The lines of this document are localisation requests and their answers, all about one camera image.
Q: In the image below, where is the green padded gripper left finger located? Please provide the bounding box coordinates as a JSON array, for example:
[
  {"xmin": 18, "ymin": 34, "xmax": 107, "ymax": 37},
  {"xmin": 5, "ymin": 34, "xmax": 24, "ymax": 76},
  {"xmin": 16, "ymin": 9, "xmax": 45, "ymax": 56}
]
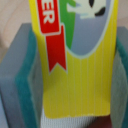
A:
[{"xmin": 0, "ymin": 23, "xmax": 43, "ymax": 128}]

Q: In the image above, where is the yellow butter box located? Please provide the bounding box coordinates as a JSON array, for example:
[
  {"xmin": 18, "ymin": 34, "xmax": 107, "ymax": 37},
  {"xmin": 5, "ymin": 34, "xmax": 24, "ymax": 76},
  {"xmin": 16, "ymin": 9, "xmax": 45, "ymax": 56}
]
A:
[{"xmin": 29, "ymin": 0, "xmax": 118, "ymax": 119}]

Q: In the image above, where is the green padded gripper right finger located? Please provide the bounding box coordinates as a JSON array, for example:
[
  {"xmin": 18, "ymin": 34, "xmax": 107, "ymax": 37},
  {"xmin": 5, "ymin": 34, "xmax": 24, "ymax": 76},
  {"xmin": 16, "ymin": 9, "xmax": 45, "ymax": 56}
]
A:
[{"xmin": 110, "ymin": 27, "xmax": 128, "ymax": 128}]

